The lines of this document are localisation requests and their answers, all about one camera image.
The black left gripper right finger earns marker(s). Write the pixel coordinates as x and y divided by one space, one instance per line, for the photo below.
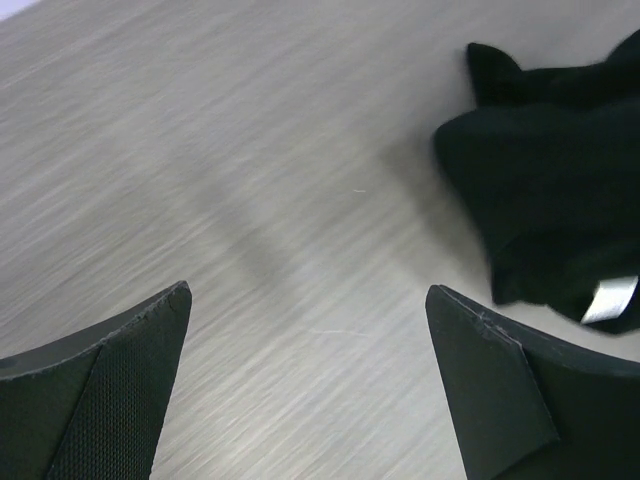
527 405

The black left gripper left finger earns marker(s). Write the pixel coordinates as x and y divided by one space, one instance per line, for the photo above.
92 405

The black printed t-shirt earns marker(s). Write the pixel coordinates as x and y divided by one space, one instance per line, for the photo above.
547 167

